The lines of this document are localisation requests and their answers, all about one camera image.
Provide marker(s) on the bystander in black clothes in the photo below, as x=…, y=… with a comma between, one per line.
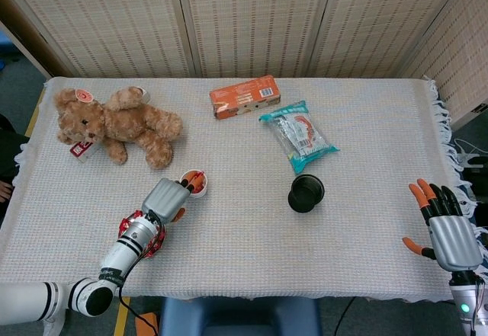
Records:
x=9, y=149

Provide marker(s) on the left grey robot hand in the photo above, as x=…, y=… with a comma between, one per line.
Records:
x=164, y=199

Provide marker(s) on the woven folding screen panel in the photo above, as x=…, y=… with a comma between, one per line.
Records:
x=255, y=20
x=114, y=20
x=381, y=20
x=465, y=46

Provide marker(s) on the teal snack packet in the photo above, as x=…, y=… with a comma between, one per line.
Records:
x=301, y=138

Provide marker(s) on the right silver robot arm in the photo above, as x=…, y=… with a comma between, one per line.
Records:
x=463, y=298

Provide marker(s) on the orange block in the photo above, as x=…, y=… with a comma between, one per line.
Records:
x=146, y=324

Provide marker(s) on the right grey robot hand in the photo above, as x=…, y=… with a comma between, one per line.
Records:
x=453, y=240

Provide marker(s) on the red candy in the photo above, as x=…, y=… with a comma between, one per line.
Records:
x=160, y=240
x=124, y=227
x=197, y=178

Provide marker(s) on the orange biscuit box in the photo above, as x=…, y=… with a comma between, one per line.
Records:
x=240, y=96

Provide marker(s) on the brown teddy bear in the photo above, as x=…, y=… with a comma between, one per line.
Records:
x=126, y=122

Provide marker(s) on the brown wooden board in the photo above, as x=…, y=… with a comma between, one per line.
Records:
x=23, y=27

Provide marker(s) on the bystander bare hand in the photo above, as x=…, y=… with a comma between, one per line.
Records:
x=5, y=191

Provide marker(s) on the white paper cup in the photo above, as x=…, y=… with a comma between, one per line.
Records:
x=201, y=195

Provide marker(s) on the white woven tablecloth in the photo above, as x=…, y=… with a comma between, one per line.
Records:
x=248, y=237

